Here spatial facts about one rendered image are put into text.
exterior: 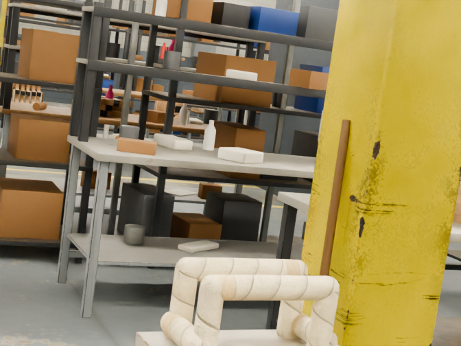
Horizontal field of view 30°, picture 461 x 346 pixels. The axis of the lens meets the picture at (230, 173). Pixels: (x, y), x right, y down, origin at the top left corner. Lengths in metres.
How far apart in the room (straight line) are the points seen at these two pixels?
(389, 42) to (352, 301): 0.63
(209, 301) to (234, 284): 0.04
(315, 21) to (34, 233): 2.48
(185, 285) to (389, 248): 1.10
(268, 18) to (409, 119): 4.03
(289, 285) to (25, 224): 4.78
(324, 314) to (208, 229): 4.98
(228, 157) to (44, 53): 1.49
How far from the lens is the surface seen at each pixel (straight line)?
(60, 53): 5.76
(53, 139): 5.76
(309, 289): 1.12
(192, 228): 6.05
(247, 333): 1.22
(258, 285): 1.08
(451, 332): 4.41
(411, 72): 2.11
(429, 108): 2.15
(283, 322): 1.22
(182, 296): 1.14
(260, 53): 6.97
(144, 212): 5.88
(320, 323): 1.15
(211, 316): 1.06
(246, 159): 4.91
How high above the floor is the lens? 1.47
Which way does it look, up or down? 7 degrees down
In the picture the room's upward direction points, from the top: 8 degrees clockwise
